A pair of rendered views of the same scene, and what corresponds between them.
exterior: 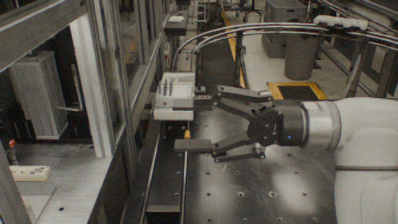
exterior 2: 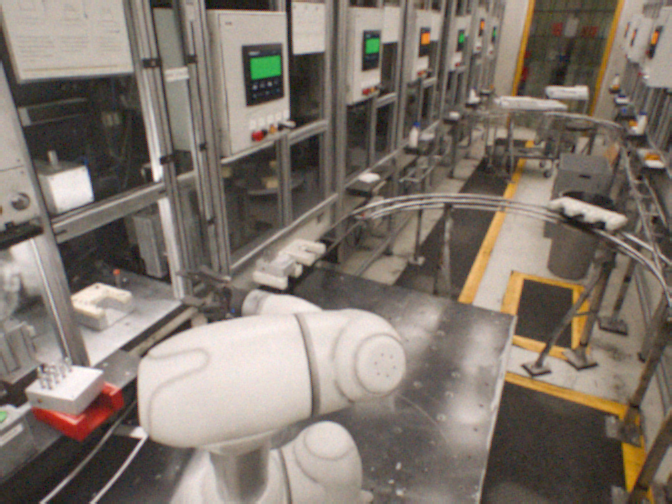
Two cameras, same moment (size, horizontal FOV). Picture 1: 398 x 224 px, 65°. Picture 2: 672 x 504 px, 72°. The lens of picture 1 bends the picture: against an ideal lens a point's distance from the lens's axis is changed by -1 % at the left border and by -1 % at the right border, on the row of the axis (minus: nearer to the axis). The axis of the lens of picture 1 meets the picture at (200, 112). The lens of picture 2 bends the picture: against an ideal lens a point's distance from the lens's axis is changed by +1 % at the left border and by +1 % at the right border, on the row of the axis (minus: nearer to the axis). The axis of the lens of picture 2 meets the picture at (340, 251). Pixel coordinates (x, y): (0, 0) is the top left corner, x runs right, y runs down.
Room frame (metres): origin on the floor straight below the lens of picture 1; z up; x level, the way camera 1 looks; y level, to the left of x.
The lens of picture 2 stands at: (-0.32, -0.80, 1.80)
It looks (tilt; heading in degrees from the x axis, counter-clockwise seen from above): 27 degrees down; 24
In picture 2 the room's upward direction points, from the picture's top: 1 degrees clockwise
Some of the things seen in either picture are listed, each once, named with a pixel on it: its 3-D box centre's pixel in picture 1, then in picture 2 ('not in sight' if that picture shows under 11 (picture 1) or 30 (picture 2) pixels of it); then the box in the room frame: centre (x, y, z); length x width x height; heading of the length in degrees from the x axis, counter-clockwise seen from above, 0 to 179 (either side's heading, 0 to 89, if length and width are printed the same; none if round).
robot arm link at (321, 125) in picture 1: (313, 125); (258, 308); (0.49, -0.21, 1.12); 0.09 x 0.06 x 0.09; 0
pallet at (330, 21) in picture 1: (339, 25); (585, 216); (2.38, -1.05, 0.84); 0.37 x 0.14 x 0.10; 58
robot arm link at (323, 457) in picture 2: not in sight; (323, 469); (0.34, -0.48, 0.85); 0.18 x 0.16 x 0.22; 133
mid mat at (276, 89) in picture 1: (303, 103); (544, 310); (2.70, -1.00, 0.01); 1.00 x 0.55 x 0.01; 0
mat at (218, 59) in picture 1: (214, 34); (488, 188); (5.17, -0.23, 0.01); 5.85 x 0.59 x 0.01; 0
